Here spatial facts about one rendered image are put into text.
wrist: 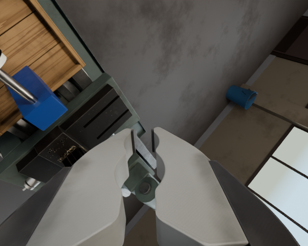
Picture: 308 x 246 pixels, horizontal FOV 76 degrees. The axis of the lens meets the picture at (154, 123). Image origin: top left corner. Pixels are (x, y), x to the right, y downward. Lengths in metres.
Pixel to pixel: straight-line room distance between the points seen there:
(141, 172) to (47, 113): 0.75
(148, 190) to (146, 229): 2.89
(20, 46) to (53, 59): 0.09
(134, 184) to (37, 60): 0.78
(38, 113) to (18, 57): 0.24
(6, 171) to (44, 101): 0.39
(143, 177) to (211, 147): 2.83
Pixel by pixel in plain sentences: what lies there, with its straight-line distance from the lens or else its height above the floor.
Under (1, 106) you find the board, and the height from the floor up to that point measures 0.89.
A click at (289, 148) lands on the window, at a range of 3.85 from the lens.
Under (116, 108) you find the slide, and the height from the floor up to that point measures 0.97.
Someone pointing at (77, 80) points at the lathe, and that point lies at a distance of 0.81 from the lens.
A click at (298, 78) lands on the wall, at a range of 4.58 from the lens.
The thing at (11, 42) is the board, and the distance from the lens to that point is 0.71.
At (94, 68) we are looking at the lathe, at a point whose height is 0.54.
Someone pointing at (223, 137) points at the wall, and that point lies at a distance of 3.92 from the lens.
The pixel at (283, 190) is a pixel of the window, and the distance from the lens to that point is 3.66.
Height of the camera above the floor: 1.57
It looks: 36 degrees down
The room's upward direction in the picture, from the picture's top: 127 degrees clockwise
